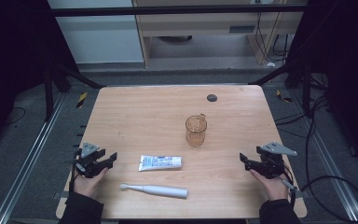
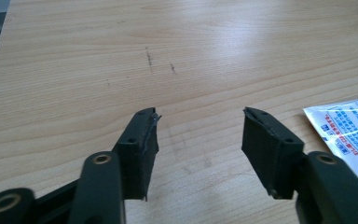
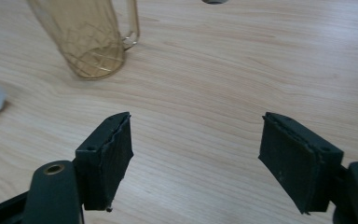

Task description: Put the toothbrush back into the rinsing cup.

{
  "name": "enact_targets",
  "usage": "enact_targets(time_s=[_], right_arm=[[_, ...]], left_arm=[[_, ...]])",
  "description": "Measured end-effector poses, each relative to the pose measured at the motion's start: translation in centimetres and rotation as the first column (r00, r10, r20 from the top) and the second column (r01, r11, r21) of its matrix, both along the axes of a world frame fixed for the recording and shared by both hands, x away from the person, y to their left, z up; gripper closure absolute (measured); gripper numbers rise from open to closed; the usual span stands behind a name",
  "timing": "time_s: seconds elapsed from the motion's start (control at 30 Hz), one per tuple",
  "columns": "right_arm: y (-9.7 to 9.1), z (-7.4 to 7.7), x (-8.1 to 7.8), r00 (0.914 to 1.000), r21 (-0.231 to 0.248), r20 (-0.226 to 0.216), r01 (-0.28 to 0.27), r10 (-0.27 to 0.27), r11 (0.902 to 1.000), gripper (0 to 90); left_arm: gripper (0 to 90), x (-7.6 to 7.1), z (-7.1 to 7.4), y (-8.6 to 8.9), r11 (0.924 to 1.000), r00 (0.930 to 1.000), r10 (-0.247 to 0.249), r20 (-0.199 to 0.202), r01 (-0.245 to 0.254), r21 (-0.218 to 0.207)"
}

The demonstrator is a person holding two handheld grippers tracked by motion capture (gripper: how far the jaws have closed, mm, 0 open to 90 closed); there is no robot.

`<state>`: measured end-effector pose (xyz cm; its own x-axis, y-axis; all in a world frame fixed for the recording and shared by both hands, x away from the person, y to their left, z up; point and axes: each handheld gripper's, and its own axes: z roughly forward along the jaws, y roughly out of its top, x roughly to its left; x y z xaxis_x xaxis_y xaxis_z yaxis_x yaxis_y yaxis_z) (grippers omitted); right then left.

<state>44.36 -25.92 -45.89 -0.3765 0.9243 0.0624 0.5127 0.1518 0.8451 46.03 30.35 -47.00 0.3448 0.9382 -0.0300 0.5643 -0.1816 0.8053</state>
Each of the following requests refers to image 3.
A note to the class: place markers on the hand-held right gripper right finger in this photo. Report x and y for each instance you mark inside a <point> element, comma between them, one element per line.
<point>295,161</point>

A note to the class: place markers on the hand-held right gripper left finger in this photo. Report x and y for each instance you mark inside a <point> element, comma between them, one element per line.
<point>105,168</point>

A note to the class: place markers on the amber glass mug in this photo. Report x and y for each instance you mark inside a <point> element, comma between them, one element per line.
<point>90,37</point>

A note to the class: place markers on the dark round table grommet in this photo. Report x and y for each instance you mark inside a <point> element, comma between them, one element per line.
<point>214,1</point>

